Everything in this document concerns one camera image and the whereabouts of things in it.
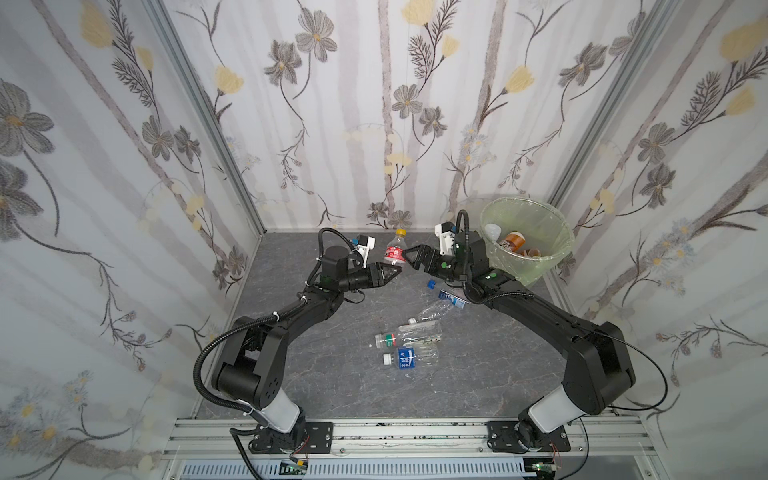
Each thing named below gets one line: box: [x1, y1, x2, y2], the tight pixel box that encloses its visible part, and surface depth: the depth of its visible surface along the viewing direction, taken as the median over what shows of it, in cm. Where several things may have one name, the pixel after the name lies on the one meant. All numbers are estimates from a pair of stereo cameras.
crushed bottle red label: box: [384, 228, 407, 265], surface depth 82 cm
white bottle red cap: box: [484, 223, 502, 244], surface depth 97 cm
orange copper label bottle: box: [505, 232, 526, 252], surface depth 100 cm
